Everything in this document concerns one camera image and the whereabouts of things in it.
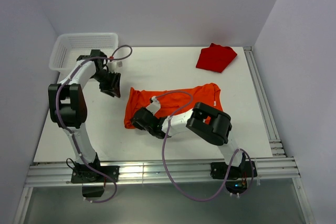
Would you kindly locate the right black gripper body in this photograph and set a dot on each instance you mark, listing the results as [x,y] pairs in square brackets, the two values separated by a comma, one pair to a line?
[136,125]

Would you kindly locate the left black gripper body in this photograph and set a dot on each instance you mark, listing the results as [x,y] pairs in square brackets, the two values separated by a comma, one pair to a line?
[108,80]

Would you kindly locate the orange t-shirt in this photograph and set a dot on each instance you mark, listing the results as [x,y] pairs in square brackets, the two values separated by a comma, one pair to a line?
[208,93]

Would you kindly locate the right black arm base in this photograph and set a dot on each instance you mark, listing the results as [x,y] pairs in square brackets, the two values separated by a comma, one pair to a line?
[237,177]

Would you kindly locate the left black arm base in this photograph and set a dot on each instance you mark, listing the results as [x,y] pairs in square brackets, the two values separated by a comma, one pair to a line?
[93,184]

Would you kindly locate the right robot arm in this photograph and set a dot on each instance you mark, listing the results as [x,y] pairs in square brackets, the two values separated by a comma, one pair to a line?
[209,123]

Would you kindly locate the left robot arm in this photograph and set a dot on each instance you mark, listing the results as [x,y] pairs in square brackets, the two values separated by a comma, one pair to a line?
[69,110]

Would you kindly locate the white perforated plastic basket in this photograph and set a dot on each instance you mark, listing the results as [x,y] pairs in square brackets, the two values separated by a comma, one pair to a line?
[68,47]

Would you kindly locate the red folded t-shirt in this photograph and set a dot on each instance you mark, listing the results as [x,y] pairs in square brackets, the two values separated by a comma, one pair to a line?
[215,58]

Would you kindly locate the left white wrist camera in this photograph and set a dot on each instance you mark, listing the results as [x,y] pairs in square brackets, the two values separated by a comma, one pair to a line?
[114,66]

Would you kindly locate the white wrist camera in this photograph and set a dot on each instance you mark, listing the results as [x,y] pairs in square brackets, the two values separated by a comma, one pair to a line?
[154,105]
[114,66]

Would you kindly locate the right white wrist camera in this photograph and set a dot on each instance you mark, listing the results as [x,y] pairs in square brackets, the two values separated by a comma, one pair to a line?
[154,105]

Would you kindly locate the aluminium front rail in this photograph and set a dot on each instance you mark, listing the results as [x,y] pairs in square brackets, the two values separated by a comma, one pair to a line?
[153,172]

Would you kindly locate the aluminium side rail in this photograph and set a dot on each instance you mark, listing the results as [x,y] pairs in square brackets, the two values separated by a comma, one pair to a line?
[269,122]

